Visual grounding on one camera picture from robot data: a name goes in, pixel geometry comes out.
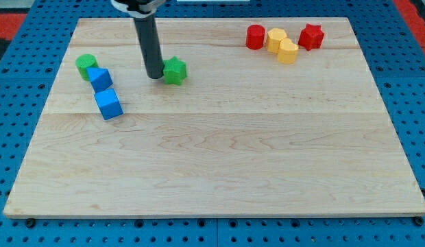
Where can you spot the blue cube block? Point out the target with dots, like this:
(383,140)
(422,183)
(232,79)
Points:
(108,103)

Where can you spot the green star block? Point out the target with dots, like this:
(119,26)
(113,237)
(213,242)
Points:
(174,71)

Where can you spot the light wooden board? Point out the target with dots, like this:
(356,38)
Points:
(244,136)

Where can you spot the red cylinder block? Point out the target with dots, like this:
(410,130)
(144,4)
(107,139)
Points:
(255,36)

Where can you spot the yellow heart block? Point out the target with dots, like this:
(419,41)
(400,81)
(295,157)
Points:
(287,51)

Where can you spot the yellow hexagon block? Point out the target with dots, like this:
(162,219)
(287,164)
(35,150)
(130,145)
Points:
(274,38)

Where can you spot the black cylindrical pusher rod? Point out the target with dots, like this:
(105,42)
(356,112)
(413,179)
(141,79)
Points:
(150,46)

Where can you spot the blue triangular prism block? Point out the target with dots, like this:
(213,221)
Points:
(99,78)

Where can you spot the red star block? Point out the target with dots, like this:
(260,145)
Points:
(311,37)

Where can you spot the green cylinder block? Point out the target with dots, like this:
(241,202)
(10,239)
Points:
(83,62)

